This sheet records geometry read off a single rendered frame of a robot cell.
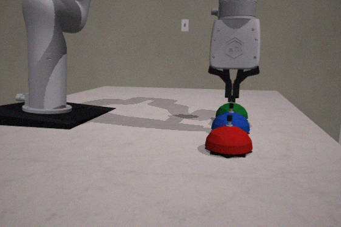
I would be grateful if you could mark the blue dome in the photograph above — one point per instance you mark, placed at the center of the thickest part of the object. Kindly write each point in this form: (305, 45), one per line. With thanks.
(237, 120)

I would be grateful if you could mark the green dome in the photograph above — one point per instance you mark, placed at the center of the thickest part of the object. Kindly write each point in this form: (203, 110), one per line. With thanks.
(236, 108)

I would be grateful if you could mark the red dome bell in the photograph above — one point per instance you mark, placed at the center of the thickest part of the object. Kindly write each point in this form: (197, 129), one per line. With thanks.
(228, 141)

